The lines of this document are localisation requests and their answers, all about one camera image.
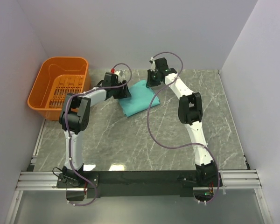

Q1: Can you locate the orange plastic basket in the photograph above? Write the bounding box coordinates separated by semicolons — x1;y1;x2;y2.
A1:
27;57;91;121

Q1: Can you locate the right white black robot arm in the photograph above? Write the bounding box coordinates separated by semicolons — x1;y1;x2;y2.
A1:
146;57;220;186

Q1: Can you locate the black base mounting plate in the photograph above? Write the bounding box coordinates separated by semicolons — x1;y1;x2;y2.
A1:
56;170;223;198

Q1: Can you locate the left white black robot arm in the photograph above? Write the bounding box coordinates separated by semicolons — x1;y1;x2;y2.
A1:
59;71;131;188

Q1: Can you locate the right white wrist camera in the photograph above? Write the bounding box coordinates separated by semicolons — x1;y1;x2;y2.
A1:
149;56;156;71

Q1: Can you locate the teal t shirt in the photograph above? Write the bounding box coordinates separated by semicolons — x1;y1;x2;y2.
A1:
119;80;155;117

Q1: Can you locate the aluminium frame rail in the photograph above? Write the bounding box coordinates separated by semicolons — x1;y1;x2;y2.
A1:
6;120;272;224

